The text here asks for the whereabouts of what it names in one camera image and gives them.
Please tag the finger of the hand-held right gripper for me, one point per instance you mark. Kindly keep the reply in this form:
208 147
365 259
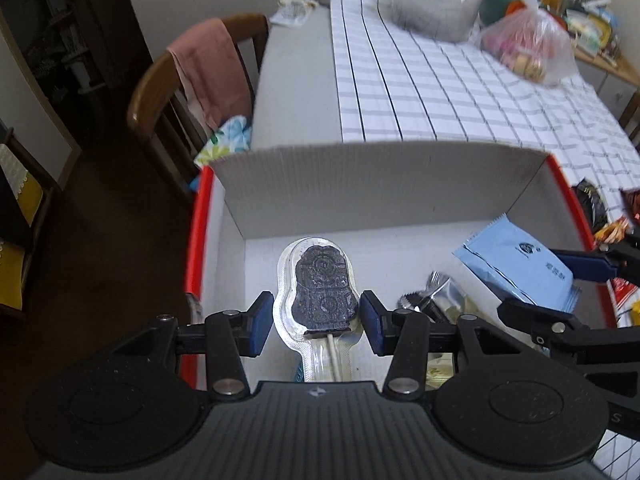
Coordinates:
585 265
545 322

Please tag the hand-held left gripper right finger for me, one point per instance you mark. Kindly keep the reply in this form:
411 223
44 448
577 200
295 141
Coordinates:
374 322

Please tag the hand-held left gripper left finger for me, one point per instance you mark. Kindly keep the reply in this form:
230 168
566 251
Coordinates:
260 322

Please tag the large red snack bag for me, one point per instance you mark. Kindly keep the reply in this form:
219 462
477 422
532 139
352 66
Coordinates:
612 232

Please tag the black snack packet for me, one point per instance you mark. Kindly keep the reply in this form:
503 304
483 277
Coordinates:
590 205

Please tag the silver foil packet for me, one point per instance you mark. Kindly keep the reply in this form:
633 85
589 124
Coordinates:
435 295

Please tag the chocolate lollipop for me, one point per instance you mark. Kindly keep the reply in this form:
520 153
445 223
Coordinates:
320 280

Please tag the yellow snack packet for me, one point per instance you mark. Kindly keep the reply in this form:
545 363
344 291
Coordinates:
636 312

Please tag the light blue snack packet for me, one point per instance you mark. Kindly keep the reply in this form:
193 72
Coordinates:
510 260

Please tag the cream speckled snack packet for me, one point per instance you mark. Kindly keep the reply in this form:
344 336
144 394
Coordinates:
442 370

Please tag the red cardboard box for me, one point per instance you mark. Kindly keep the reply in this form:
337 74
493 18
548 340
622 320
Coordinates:
380 195

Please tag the clear bag with pink snacks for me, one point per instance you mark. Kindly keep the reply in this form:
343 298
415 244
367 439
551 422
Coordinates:
530 45

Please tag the brown-red foil packet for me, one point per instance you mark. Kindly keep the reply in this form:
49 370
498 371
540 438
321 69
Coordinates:
632 205

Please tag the wooden slatted chair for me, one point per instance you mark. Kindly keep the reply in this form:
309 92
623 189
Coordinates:
634 120

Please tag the white and wood cabinet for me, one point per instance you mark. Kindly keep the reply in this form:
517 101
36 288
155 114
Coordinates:
615 90

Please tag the floral seat cushion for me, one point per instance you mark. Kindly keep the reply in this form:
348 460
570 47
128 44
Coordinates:
227 137

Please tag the white checked tablecloth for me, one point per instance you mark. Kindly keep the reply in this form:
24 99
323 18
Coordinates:
425 85

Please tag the yellow cushioned wooden chair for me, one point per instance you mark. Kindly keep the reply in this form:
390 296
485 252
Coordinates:
20 260

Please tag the wooden chair with curved back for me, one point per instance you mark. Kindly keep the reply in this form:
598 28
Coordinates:
145 95

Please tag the pink cloth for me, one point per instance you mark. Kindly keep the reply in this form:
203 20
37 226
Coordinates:
210 70

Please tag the orange and green container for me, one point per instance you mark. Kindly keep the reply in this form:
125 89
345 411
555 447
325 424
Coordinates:
500 2

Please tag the clear bag with grey contents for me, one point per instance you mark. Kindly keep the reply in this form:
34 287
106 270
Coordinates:
435 0

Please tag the dark bookcase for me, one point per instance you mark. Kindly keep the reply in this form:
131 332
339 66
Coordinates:
60 25

